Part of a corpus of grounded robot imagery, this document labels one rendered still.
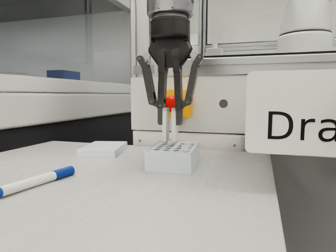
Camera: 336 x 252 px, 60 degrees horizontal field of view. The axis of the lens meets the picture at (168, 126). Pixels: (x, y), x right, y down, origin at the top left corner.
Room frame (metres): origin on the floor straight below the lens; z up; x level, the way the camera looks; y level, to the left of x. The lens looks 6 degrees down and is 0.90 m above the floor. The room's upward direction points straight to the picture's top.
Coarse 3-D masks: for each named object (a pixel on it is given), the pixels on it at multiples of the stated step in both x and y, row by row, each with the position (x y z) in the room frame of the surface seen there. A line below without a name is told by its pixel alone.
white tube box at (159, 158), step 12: (156, 144) 0.58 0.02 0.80; (180, 144) 0.59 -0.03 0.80; (192, 144) 0.59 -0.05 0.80; (144, 156) 0.51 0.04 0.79; (156, 156) 0.50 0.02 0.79; (168, 156) 0.50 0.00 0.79; (180, 156) 0.49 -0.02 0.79; (192, 156) 0.51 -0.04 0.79; (144, 168) 0.51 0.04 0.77; (156, 168) 0.50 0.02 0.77; (168, 168) 0.50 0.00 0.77; (180, 168) 0.49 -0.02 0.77; (192, 168) 0.51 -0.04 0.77
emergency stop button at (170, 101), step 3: (168, 96) 0.71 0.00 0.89; (171, 96) 0.70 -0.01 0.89; (168, 99) 0.70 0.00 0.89; (171, 99) 0.70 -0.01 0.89; (168, 102) 0.70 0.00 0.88; (171, 102) 0.70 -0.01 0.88; (174, 102) 0.70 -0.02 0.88; (168, 105) 0.70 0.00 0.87; (171, 105) 0.70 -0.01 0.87; (174, 105) 0.70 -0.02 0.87
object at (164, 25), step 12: (156, 24) 0.54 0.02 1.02; (168, 24) 0.53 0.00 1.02; (180, 24) 0.54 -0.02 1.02; (156, 36) 0.55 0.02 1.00; (168, 36) 0.54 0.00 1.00; (180, 36) 0.54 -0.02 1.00; (156, 48) 0.57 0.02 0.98; (168, 48) 0.56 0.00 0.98; (180, 48) 0.56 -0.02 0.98; (156, 60) 0.57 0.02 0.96; (168, 60) 0.56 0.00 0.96; (180, 60) 0.56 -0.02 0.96
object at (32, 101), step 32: (128, 0) 1.58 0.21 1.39; (0, 96) 0.80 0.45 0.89; (32, 96) 0.91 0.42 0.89; (64, 96) 1.06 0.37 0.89; (96, 96) 1.26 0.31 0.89; (128, 96) 1.57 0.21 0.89; (0, 128) 0.79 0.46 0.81; (32, 128) 0.93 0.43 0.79; (64, 128) 1.08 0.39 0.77; (96, 128) 1.29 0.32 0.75; (128, 128) 1.61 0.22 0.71
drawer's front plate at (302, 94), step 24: (264, 72) 0.39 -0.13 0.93; (288, 72) 0.38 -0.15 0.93; (312, 72) 0.37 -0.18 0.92; (264, 96) 0.39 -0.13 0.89; (288, 96) 0.38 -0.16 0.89; (312, 96) 0.37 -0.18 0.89; (264, 120) 0.38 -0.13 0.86; (264, 144) 0.38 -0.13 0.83; (288, 144) 0.38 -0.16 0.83; (312, 144) 0.37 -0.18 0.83
